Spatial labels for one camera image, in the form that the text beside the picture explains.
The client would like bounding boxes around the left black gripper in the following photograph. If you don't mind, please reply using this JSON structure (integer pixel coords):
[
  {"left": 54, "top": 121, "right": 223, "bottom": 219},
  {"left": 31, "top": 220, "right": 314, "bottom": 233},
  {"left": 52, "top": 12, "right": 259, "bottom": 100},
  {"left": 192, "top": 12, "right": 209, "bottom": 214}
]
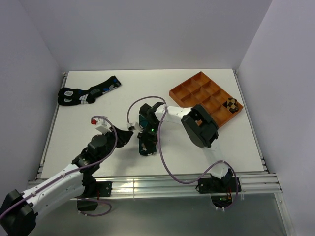
[{"left": 97, "top": 125, "right": 133, "bottom": 163}]

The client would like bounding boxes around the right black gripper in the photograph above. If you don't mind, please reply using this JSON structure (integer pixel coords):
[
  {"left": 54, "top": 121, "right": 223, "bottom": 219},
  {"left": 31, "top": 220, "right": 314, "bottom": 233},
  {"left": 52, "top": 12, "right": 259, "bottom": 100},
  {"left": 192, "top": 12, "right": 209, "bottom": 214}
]
[{"left": 138, "top": 121, "right": 162, "bottom": 154}]

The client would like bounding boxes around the dark teal sock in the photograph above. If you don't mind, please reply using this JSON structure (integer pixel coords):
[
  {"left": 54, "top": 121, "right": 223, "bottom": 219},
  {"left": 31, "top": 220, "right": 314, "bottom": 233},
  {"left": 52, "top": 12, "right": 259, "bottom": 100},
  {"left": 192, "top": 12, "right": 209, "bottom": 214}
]
[{"left": 137, "top": 115, "right": 157, "bottom": 157}]

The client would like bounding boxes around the brown argyle sock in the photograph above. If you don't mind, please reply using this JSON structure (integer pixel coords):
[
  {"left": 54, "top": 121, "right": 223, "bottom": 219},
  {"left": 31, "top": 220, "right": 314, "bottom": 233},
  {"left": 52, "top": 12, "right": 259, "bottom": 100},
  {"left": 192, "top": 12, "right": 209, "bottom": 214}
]
[{"left": 226, "top": 98, "right": 239, "bottom": 113}]

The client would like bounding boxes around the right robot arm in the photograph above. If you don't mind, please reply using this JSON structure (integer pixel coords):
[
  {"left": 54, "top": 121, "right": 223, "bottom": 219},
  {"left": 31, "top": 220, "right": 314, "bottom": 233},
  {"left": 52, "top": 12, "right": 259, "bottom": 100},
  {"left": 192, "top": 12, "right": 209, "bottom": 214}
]
[{"left": 138, "top": 102, "right": 239, "bottom": 192}]

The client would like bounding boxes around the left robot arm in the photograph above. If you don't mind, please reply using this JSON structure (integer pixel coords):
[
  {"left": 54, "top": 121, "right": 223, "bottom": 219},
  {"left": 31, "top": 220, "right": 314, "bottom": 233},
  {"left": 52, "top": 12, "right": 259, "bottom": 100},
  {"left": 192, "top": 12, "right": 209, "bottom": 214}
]
[{"left": 0, "top": 127, "right": 133, "bottom": 236}]

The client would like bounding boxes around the black blue sports sock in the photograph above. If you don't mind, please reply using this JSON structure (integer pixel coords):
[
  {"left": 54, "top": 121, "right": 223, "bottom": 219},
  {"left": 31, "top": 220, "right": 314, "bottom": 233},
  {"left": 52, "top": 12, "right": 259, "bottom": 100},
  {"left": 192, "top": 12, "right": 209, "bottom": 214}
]
[{"left": 58, "top": 76, "right": 122, "bottom": 106}]

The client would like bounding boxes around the orange compartment tray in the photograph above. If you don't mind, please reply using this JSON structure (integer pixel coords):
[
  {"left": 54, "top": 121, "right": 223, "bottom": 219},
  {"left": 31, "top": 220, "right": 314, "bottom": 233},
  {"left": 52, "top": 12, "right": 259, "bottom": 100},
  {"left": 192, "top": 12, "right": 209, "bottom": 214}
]
[{"left": 169, "top": 71, "right": 244, "bottom": 127}]

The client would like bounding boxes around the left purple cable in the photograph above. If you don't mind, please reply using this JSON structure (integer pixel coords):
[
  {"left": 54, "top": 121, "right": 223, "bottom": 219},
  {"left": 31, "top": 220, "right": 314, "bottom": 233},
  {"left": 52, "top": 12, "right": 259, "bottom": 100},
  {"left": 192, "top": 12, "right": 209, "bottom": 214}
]
[{"left": 0, "top": 115, "right": 118, "bottom": 222}]

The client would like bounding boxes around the purple cable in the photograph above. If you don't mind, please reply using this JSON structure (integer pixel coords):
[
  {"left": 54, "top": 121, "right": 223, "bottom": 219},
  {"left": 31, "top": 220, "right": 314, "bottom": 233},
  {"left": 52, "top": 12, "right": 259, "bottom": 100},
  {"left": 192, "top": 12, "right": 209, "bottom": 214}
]
[
  {"left": 126, "top": 96, "right": 240, "bottom": 211},
  {"left": 0, "top": 115, "right": 118, "bottom": 222}
]

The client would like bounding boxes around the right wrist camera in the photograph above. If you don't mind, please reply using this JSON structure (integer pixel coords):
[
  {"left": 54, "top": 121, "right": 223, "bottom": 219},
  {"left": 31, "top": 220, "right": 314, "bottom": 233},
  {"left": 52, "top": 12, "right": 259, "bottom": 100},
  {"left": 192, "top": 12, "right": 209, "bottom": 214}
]
[{"left": 127, "top": 122, "right": 143, "bottom": 132}]

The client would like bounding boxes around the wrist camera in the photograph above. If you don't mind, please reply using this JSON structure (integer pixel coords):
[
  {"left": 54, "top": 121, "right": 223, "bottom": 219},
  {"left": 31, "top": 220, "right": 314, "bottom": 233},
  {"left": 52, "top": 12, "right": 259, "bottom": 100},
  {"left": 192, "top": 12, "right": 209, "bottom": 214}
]
[
  {"left": 127, "top": 122, "right": 143, "bottom": 132},
  {"left": 91, "top": 118, "right": 111, "bottom": 134}
]

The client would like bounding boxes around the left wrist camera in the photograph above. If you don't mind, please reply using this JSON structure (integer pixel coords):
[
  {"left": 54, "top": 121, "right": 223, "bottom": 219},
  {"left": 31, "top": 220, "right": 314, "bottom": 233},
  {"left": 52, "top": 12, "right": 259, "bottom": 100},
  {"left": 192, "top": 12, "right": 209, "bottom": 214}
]
[{"left": 91, "top": 118, "right": 111, "bottom": 134}]

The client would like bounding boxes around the aluminium front rail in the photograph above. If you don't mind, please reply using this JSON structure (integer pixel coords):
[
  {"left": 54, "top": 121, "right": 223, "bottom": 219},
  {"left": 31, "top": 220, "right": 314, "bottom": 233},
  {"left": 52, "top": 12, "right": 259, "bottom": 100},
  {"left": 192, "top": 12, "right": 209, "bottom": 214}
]
[{"left": 96, "top": 173, "right": 282, "bottom": 199}]

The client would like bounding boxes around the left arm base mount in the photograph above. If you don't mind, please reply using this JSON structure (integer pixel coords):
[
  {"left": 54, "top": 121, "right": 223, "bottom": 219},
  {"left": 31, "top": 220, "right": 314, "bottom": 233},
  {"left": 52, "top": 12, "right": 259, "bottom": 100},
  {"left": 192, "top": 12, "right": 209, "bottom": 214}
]
[{"left": 76, "top": 181, "right": 112, "bottom": 215}]

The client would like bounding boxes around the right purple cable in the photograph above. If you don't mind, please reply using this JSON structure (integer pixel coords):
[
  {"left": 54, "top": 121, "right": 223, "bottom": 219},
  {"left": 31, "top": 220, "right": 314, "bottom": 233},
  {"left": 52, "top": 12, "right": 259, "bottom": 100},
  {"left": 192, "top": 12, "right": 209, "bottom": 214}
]
[{"left": 126, "top": 96, "right": 240, "bottom": 211}]

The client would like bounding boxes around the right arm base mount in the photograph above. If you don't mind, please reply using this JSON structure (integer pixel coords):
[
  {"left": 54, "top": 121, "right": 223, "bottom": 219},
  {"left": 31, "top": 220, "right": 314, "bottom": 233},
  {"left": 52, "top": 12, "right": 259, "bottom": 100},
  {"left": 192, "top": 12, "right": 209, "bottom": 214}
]
[{"left": 195, "top": 177, "right": 242, "bottom": 209}]

